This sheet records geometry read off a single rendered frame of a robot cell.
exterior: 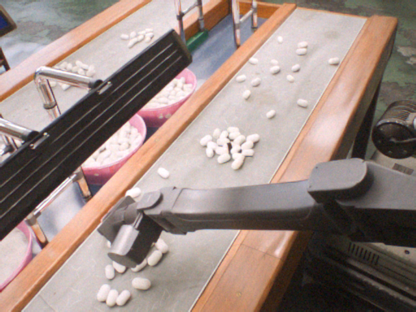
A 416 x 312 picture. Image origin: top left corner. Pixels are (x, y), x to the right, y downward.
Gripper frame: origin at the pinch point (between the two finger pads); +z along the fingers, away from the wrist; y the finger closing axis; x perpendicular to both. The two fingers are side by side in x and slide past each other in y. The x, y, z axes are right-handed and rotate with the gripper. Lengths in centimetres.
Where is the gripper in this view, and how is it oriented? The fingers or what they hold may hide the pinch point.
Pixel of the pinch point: (106, 228)
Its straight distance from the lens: 95.0
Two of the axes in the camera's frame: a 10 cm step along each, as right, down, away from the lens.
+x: 6.3, 7.3, 2.5
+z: -6.0, 2.7, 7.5
